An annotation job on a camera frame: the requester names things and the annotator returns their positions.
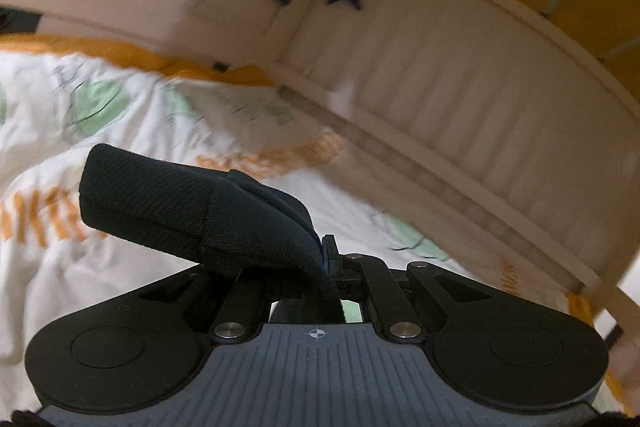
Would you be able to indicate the black garment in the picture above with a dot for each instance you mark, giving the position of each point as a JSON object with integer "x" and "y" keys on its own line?
{"x": 175, "y": 202}

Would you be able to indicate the white jellyfish print bed sheet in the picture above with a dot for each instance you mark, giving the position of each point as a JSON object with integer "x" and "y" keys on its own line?
{"x": 150, "y": 117}

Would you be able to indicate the pale wooden bed frame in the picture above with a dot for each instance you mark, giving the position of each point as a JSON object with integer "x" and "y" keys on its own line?
{"x": 450, "y": 82}

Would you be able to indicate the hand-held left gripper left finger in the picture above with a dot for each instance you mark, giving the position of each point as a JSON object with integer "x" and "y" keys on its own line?
{"x": 245, "y": 302}

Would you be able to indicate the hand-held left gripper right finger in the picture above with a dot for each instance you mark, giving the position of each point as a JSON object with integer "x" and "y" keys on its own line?
{"x": 331, "y": 253}

